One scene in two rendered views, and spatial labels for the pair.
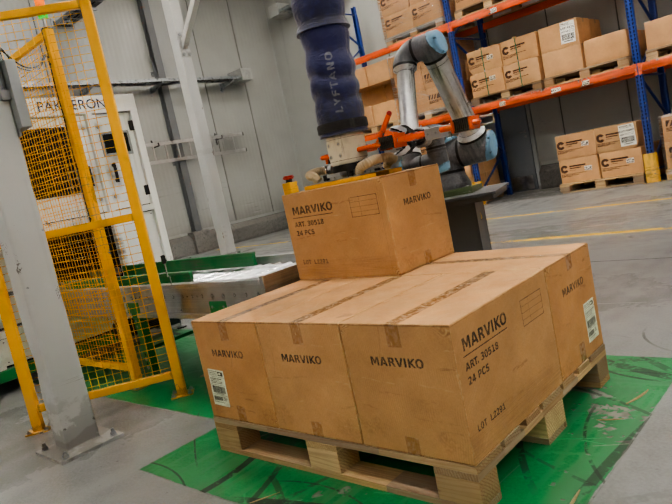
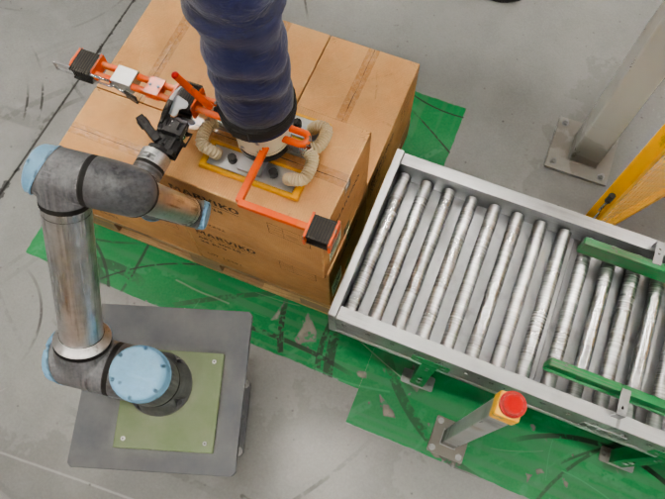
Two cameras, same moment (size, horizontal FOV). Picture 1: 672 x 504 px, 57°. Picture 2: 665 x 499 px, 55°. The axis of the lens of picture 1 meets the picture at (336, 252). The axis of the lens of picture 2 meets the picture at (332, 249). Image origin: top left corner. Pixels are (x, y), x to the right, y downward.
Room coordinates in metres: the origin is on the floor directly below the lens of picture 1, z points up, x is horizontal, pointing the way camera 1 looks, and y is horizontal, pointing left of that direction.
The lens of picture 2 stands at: (3.83, -0.31, 2.72)
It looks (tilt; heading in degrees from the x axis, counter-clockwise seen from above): 69 degrees down; 160
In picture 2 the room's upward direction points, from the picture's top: 2 degrees counter-clockwise
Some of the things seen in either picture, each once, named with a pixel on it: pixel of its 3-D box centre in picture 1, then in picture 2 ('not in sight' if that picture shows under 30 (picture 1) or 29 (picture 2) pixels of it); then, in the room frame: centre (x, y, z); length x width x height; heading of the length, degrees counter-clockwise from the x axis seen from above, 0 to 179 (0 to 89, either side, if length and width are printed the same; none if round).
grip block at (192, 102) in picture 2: (392, 141); (187, 99); (2.59, -0.32, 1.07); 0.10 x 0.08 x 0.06; 137
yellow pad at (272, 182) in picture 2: (365, 172); (252, 167); (2.84, -0.21, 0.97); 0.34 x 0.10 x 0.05; 47
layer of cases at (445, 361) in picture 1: (394, 332); (244, 140); (2.34, -0.16, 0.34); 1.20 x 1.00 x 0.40; 46
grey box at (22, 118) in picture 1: (11, 98); not in sight; (2.87, 1.29, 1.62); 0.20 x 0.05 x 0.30; 46
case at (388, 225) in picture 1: (366, 223); (267, 178); (2.77, -0.16, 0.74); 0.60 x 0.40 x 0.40; 45
